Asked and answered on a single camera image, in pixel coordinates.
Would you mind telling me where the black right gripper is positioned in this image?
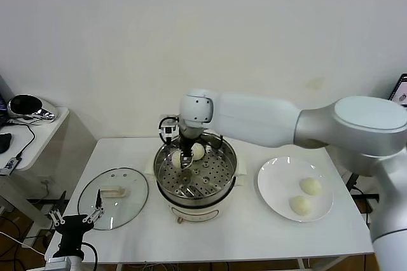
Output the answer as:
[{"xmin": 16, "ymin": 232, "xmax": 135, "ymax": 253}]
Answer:
[{"xmin": 179, "ymin": 125, "xmax": 205, "ymax": 169}]

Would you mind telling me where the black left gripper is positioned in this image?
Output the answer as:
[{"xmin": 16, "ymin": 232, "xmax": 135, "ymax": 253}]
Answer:
[{"xmin": 47, "ymin": 189, "xmax": 106, "ymax": 259}]

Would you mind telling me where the white steamed baozi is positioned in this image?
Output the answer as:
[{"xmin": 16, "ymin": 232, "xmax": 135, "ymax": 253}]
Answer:
[
  {"xmin": 190, "ymin": 142, "xmax": 206, "ymax": 161},
  {"xmin": 288, "ymin": 195, "xmax": 314, "ymax": 218},
  {"xmin": 300, "ymin": 177, "xmax": 322, "ymax": 196},
  {"xmin": 171, "ymin": 151, "xmax": 184, "ymax": 169}
]

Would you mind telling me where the glass lid with cream handle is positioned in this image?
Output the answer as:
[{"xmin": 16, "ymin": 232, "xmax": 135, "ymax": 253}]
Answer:
[{"xmin": 78, "ymin": 166, "xmax": 150, "ymax": 231}]

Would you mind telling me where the perforated steel steamer basket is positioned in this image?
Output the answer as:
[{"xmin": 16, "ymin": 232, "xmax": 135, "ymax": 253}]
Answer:
[{"xmin": 144, "ymin": 134, "xmax": 247, "ymax": 201}]

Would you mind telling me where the cream electric cooker pot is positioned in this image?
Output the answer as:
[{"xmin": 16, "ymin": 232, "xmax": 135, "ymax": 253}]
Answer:
[{"xmin": 157, "ymin": 175, "xmax": 244, "ymax": 225}]

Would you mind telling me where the white side table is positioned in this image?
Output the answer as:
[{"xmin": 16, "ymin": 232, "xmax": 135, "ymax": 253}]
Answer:
[{"xmin": 0, "ymin": 107, "xmax": 71, "ymax": 243}]

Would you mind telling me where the dark usb hub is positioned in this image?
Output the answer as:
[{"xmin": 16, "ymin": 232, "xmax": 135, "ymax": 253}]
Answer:
[{"xmin": 0, "ymin": 156, "xmax": 24, "ymax": 177}]

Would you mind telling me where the round white plate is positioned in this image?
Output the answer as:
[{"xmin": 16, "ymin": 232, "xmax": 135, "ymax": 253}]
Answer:
[{"xmin": 256, "ymin": 156, "xmax": 335, "ymax": 223}]

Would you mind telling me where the black computer mouse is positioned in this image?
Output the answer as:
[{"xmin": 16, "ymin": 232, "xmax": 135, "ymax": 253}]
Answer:
[{"xmin": 0, "ymin": 133, "xmax": 13, "ymax": 155}]

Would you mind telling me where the shiny chrome headset device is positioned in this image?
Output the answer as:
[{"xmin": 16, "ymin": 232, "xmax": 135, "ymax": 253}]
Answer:
[{"xmin": 6, "ymin": 94, "xmax": 59, "ymax": 124}]

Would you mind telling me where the open dark laptop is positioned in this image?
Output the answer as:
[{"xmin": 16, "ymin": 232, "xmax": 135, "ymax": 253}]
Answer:
[
  {"xmin": 0, "ymin": 73, "xmax": 10, "ymax": 129},
  {"xmin": 388, "ymin": 73, "xmax": 407, "ymax": 108}
]

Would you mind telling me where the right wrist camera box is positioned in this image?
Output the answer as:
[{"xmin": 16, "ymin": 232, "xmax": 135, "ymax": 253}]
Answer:
[{"xmin": 158, "ymin": 117, "xmax": 179, "ymax": 144}]

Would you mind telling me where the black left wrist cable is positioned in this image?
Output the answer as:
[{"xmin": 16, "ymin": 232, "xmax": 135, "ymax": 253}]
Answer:
[{"xmin": 81, "ymin": 241, "xmax": 100, "ymax": 266}]

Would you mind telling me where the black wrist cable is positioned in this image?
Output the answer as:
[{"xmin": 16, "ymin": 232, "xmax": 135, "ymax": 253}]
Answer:
[
  {"xmin": 158, "ymin": 116, "xmax": 181, "ymax": 140},
  {"xmin": 81, "ymin": 241, "xmax": 100, "ymax": 266}
]

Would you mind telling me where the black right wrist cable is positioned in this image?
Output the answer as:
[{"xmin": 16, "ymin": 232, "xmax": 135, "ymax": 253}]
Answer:
[{"xmin": 158, "ymin": 116, "xmax": 181, "ymax": 140}]

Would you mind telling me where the white floor cable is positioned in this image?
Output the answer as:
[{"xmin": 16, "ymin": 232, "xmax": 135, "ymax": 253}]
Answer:
[{"xmin": 0, "ymin": 231, "xmax": 47, "ymax": 256}]

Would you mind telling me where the thin black desk cable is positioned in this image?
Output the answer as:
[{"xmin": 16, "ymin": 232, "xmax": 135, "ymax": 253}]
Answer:
[{"xmin": 6, "ymin": 117, "xmax": 36, "ymax": 160}]

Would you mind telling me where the black cable with adapter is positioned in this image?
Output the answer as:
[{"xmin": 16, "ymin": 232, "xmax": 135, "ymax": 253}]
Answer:
[{"xmin": 345, "ymin": 170, "xmax": 373, "ymax": 221}]

